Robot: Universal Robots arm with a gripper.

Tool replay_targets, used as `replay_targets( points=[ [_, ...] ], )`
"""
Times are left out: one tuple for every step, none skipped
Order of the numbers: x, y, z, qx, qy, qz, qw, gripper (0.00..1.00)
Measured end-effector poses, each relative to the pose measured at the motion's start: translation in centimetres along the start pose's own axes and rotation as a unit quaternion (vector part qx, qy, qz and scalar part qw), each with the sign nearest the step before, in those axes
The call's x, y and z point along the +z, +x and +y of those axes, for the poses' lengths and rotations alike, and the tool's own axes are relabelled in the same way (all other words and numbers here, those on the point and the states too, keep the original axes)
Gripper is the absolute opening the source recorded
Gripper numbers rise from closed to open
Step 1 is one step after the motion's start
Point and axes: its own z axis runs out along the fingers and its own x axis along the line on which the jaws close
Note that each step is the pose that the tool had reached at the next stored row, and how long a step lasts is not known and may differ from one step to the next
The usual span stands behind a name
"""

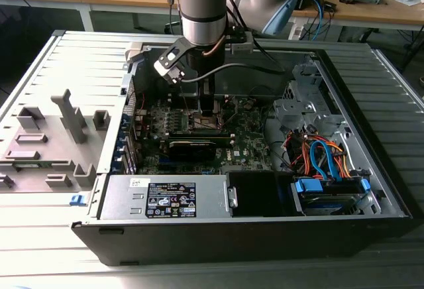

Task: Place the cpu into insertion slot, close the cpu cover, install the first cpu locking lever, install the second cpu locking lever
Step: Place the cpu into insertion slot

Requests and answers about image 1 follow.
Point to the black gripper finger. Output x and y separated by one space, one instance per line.
208 98

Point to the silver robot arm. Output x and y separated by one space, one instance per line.
202 4

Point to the CPU socket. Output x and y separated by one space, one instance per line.
195 123

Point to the green RAM stick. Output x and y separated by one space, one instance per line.
31 165
198 135

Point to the round coin cell battery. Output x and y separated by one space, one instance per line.
248 105

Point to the black graphics card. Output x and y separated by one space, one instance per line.
192 152

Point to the green motherboard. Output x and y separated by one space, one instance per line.
246 143

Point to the grey metal drive cage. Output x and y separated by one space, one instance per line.
293 108

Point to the blue disk carrier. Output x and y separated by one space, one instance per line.
308 185

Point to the grey power supply unit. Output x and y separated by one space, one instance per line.
116 203

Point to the black grey PC case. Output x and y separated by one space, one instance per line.
232 242

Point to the grey parts rack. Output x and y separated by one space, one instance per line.
49 136

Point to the silver hard disk drive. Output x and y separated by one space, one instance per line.
331 207

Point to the blue plastic latch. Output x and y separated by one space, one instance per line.
78 200

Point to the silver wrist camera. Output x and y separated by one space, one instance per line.
172 75

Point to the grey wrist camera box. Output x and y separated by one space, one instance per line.
242 48

